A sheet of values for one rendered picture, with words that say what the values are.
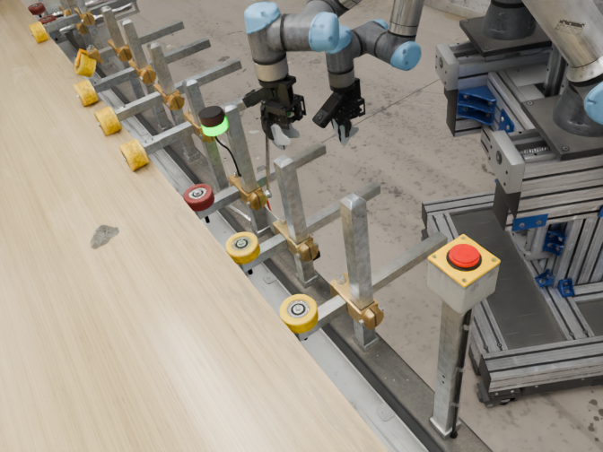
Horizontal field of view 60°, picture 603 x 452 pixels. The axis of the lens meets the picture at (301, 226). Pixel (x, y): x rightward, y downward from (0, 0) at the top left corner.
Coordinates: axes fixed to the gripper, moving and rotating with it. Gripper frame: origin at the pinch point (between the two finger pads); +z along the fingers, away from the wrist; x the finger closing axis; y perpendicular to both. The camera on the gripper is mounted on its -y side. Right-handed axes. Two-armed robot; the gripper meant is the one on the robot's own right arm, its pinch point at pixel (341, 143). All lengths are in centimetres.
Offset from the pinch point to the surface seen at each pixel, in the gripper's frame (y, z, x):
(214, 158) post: -34.9, -2.0, 19.3
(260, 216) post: -34.3, 5.7, -5.7
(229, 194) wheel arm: -39.9, -3.3, -1.0
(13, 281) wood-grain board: -98, -7, 3
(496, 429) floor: 4, 83, -70
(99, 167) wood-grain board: -66, -7, 33
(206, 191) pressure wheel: -45.8, -8.0, -1.3
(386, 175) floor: 63, 83, 57
